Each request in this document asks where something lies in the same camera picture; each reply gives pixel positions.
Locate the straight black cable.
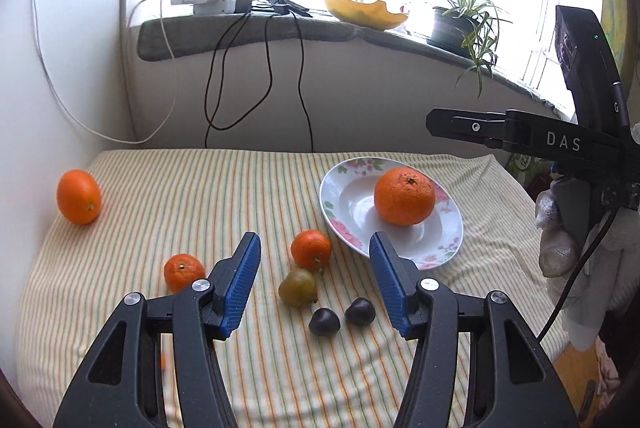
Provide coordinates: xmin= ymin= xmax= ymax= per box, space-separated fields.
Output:
xmin=287 ymin=10 xmax=315 ymax=153

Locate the yellow melon rind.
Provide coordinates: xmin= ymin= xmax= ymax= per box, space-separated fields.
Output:
xmin=325 ymin=0 xmax=409 ymax=32

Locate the grey sill mat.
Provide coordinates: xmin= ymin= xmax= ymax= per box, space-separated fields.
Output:
xmin=136 ymin=12 xmax=576 ymax=119

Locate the oval smooth orange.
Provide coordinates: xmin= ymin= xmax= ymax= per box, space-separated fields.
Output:
xmin=56 ymin=169 xmax=102 ymax=225

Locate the tangerine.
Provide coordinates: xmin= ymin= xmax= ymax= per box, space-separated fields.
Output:
xmin=290 ymin=230 xmax=333 ymax=272
xmin=163 ymin=254 xmax=207 ymax=293

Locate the white box device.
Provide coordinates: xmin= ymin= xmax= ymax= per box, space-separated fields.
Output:
xmin=193 ymin=0 xmax=237 ymax=15

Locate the looped black cable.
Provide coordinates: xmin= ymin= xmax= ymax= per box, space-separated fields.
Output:
xmin=203 ymin=10 xmax=275 ymax=153

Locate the person's right hand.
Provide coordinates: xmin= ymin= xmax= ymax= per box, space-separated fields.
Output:
xmin=534 ymin=180 xmax=640 ymax=350

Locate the potted spider plant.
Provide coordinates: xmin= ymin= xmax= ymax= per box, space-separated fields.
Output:
xmin=404 ymin=0 xmax=515 ymax=99

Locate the green plum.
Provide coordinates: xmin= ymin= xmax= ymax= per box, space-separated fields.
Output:
xmin=278 ymin=268 xmax=319 ymax=308

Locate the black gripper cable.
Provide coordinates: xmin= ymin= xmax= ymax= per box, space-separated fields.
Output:
xmin=536 ymin=208 xmax=621 ymax=343

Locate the dark plum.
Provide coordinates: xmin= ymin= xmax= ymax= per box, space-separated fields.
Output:
xmin=308 ymin=307 xmax=342 ymax=337
xmin=344 ymin=297 xmax=377 ymax=328

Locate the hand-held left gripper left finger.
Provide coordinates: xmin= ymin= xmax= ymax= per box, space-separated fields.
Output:
xmin=52 ymin=232 xmax=262 ymax=428

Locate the large round orange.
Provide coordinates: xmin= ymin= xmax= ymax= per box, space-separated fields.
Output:
xmin=374 ymin=167 xmax=436 ymax=227

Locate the black clip stand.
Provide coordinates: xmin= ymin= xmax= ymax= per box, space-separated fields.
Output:
xmin=270 ymin=0 xmax=312 ymax=18

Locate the floral white plate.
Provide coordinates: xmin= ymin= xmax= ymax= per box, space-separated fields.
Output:
xmin=319 ymin=159 xmax=465 ymax=271

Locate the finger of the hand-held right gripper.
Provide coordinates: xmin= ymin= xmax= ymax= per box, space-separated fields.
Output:
xmin=426 ymin=108 xmax=508 ymax=149

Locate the white cable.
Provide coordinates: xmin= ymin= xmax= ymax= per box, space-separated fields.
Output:
xmin=30 ymin=0 xmax=177 ymax=145

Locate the striped cloth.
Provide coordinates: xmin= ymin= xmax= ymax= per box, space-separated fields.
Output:
xmin=15 ymin=149 xmax=576 ymax=428

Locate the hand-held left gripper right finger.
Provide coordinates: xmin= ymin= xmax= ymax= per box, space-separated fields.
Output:
xmin=369 ymin=231 xmax=581 ymax=428

